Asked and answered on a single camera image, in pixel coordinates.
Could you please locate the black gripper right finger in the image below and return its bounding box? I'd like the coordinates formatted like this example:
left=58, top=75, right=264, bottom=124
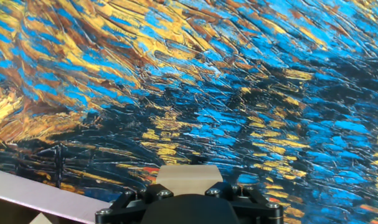
left=205, top=182, right=285, bottom=224

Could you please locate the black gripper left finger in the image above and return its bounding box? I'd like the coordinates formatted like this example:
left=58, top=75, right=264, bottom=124
left=94, top=183, right=174, bottom=224

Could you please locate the large wooden block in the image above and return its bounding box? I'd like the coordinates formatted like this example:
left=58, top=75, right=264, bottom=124
left=156, top=164, right=224, bottom=197

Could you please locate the starry night print cloth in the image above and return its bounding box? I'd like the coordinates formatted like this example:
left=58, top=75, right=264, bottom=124
left=0, top=0, right=378, bottom=224

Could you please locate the pink gift box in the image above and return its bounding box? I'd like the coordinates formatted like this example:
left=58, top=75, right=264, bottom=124
left=0, top=169, right=111, bottom=224

